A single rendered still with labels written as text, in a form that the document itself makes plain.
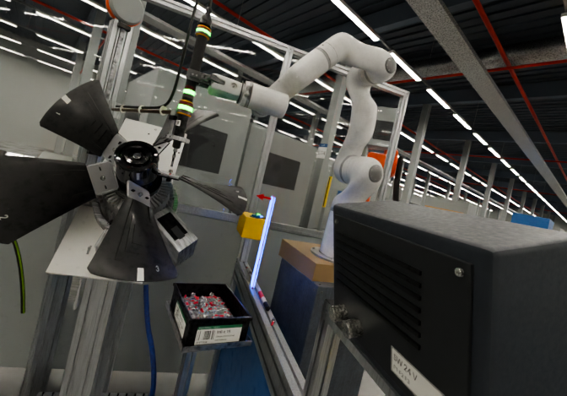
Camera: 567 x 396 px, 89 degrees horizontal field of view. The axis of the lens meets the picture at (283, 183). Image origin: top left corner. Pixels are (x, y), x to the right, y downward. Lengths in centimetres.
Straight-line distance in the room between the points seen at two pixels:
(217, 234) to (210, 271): 22
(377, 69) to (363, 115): 17
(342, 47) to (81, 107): 89
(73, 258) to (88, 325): 25
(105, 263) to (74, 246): 34
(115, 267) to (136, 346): 122
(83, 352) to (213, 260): 77
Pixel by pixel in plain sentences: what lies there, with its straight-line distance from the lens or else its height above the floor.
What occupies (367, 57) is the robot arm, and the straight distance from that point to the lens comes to 117.
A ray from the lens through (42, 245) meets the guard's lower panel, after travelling 189.
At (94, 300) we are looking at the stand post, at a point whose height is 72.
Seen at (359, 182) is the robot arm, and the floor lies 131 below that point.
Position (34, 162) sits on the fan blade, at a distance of 97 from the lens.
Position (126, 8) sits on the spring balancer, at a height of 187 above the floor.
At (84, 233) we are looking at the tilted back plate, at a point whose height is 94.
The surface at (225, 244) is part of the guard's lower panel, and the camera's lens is 175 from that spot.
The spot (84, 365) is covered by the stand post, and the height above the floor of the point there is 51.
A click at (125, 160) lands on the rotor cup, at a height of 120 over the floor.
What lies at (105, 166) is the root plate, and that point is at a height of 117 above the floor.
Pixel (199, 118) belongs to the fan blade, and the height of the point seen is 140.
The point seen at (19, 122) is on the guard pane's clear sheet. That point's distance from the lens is 190.
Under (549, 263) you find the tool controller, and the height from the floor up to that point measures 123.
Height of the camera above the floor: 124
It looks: level
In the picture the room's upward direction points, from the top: 13 degrees clockwise
